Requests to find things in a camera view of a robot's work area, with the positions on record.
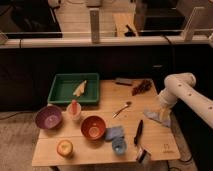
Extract dark grey sponge block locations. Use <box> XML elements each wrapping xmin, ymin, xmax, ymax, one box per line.
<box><xmin>115</xmin><ymin>78</ymin><xmax>133</xmax><ymax>86</ymax></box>

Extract black object on shelf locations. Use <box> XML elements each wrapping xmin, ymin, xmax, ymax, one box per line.
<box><xmin>124</xmin><ymin>25</ymin><xmax>136</xmax><ymax>37</ymax></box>

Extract blue cloth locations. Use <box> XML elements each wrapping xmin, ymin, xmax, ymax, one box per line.
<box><xmin>105</xmin><ymin>126</ymin><xmax>124</xmax><ymax>141</ymax></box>

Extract red bowl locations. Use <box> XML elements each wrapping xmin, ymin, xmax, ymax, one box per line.
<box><xmin>81</xmin><ymin>116</ymin><xmax>106</xmax><ymax>140</ymax></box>

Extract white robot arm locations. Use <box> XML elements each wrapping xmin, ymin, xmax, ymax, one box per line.
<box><xmin>158</xmin><ymin>73</ymin><xmax>213</xmax><ymax>129</ymax></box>

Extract green plastic tray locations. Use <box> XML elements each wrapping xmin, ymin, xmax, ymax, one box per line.
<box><xmin>47</xmin><ymin>73</ymin><xmax>100</xmax><ymax>105</ymax></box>

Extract blue cup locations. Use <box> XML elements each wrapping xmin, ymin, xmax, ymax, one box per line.
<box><xmin>112</xmin><ymin>137</ymin><xmax>127</xmax><ymax>155</ymax></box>

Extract dark red grapes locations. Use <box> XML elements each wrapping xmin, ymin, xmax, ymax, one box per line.
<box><xmin>132</xmin><ymin>80</ymin><xmax>152</xmax><ymax>95</ymax></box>

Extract white cup with red item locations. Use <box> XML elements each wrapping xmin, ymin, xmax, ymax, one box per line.
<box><xmin>67</xmin><ymin>100</ymin><xmax>81</xmax><ymax>121</ymax></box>

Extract metal spoon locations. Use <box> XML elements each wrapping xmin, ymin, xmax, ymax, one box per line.
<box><xmin>112</xmin><ymin>101</ymin><xmax>132</xmax><ymax>118</ymax></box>

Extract white angled bracket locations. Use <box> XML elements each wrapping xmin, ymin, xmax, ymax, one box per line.
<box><xmin>182</xmin><ymin>7</ymin><xmax>205</xmax><ymax>41</ymax></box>

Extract yellow apple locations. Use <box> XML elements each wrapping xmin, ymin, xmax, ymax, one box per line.
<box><xmin>57</xmin><ymin>140</ymin><xmax>73</xmax><ymax>158</ymax></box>

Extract grey-blue towel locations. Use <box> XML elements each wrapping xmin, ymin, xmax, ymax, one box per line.
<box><xmin>144</xmin><ymin>110</ymin><xmax>171</xmax><ymax>127</ymax></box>

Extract purple bowl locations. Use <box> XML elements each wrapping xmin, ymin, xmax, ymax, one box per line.
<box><xmin>35</xmin><ymin>105</ymin><xmax>62</xmax><ymax>129</ymax></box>

